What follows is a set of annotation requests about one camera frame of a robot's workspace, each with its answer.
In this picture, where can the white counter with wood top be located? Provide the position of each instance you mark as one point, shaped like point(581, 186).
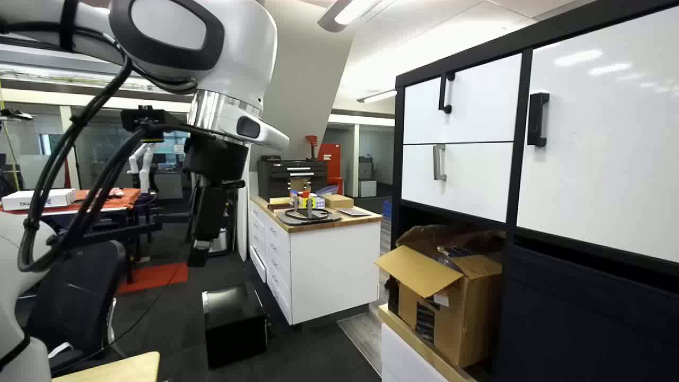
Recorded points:
point(405, 360)

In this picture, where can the brown cardboard box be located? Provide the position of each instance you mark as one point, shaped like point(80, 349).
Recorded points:
point(460, 309)

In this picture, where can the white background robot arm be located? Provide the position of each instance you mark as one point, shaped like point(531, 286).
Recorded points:
point(142, 166)

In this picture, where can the small ceiling light strip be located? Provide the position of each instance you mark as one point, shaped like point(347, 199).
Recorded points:
point(377, 95)

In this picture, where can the black office chair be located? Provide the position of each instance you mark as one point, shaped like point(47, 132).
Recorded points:
point(78, 297)

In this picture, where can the black fabric storage bin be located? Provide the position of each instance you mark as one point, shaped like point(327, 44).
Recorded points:
point(581, 325)

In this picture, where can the flat white box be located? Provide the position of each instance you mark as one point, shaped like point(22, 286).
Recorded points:
point(28, 199)

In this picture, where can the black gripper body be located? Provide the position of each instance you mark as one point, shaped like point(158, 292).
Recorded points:
point(213, 161)

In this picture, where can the white cabinet door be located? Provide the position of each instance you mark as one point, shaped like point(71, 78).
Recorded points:
point(607, 156)

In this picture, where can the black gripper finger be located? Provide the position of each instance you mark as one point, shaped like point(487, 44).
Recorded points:
point(208, 214)

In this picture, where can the long ceiling light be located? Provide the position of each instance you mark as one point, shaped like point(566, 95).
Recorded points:
point(350, 10)

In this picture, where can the red top work table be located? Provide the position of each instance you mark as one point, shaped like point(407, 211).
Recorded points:
point(113, 204)

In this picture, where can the white island cabinet wood top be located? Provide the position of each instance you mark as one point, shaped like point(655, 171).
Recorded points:
point(331, 267)

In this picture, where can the red floor mat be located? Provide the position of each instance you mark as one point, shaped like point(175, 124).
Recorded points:
point(152, 276)

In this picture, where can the small cardboard box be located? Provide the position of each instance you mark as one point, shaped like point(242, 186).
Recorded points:
point(338, 202)

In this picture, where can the red machine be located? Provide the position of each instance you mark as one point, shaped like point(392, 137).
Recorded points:
point(330, 166)

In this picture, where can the colourful toy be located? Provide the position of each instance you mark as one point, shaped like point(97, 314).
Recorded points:
point(305, 199)

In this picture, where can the light wood table corner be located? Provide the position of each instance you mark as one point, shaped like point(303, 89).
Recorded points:
point(113, 367)

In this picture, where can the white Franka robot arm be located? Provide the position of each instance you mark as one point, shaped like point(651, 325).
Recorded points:
point(240, 49)

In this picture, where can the black drawer organizer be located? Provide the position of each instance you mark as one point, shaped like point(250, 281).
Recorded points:
point(283, 176)

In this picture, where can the black box on floor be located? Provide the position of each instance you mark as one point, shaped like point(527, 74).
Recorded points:
point(234, 328)

